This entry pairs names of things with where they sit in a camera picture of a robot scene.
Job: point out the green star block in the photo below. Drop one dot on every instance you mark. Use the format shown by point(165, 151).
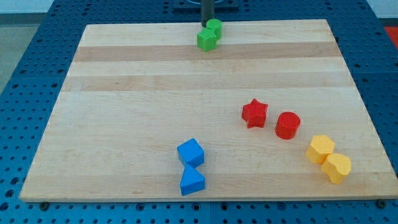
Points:
point(206, 39)

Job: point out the green cylinder block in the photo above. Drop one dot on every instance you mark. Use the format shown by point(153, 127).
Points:
point(216, 26)

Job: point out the blue cube block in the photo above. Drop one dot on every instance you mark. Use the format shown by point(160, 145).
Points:
point(191, 153)

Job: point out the red star block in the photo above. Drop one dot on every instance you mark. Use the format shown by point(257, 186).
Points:
point(255, 114)

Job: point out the wooden board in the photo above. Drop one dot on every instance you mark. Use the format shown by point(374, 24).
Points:
point(135, 92)

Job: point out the blue triangle block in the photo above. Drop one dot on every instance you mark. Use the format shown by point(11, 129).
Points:
point(191, 181)

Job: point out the red cylinder block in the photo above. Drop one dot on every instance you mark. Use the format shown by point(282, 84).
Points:
point(287, 125)

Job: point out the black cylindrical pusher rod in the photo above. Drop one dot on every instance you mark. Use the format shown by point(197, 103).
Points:
point(207, 11)

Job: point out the yellow hexagon block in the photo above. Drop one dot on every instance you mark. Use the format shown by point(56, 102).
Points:
point(319, 148)

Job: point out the yellow heart block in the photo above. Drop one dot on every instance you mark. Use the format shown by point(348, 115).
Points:
point(336, 167)

